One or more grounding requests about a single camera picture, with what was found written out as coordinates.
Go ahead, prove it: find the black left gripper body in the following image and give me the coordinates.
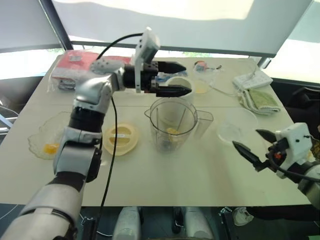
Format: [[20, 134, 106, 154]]
[[141, 61, 161, 95]]

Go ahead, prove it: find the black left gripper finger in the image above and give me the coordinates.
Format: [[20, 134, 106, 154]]
[[157, 61, 187, 75], [156, 85, 193, 98]]

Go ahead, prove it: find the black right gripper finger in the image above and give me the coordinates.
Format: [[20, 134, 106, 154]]
[[255, 129, 276, 145], [232, 140, 267, 172]]

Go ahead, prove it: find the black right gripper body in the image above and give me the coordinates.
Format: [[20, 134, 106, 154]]
[[264, 138, 288, 173]]

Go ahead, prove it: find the clear plastic blender jar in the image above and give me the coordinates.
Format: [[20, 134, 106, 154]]
[[144, 96, 215, 154]]

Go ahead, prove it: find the cream blender jar lid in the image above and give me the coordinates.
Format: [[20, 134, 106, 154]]
[[103, 121, 141, 156]]

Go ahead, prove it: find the blue and white package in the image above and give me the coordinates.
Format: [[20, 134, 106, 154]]
[[156, 71, 188, 85]]

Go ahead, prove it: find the white cup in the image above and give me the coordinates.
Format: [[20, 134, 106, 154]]
[[166, 76, 196, 106]]

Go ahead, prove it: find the clear cup with yellow juice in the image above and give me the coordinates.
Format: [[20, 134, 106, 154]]
[[193, 72, 217, 95]]

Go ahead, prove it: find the orange and blue tape measure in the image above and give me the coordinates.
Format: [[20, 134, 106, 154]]
[[194, 60, 210, 72]]

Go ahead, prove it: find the empty clear plastic cup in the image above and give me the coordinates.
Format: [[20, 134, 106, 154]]
[[216, 107, 259, 146]]

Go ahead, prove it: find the green and white towel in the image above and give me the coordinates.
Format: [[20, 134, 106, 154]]
[[237, 87, 281, 116]]

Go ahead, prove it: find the black office chair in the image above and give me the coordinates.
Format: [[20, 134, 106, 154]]
[[272, 77, 320, 126]]

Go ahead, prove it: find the white sneaker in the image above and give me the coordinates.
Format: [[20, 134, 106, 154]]
[[233, 207, 255, 226]]

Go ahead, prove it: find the black trouser leg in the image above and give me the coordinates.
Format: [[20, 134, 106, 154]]
[[247, 203, 320, 222]]

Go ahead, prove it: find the black metal table clamp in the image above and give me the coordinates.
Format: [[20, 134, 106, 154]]
[[81, 216, 98, 240], [219, 206, 235, 240]]

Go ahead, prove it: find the red plastic package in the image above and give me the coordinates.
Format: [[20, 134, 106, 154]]
[[48, 51, 132, 91]]

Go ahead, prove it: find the grey rounded shape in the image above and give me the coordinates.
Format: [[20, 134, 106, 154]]
[[113, 206, 142, 240], [184, 206, 215, 240]]

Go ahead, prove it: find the glass bowl with wavy rim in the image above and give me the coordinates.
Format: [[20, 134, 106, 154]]
[[27, 111, 76, 161]]

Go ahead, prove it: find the grey horizontal window rail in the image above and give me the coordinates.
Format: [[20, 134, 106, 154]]
[[71, 40, 277, 59]]

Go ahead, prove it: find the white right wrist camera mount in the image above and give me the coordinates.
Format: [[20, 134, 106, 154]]
[[274, 122, 313, 179]]

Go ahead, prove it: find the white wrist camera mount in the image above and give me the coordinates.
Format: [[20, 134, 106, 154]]
[[131, 26, 161, 94], [274, 122, 313, 179]]

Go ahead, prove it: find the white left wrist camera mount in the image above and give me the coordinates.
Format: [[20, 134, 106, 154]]
[[131, 26, 161, 94]]

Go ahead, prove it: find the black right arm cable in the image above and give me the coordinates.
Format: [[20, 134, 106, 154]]
[[271, 159, 320, 183]]

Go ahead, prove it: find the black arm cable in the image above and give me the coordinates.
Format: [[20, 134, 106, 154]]
[[93, 33, 145, 240], [271, 159, 320, 183]]

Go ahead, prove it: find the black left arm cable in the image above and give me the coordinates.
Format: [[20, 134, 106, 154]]
[[93, 33, 145, 240]]

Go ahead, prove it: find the short dark frame post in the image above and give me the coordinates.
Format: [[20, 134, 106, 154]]
[[258, 56, 273, 70]]

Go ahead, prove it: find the dark window frame post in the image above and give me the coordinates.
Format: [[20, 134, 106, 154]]
[[37, 0, 74, 51]]

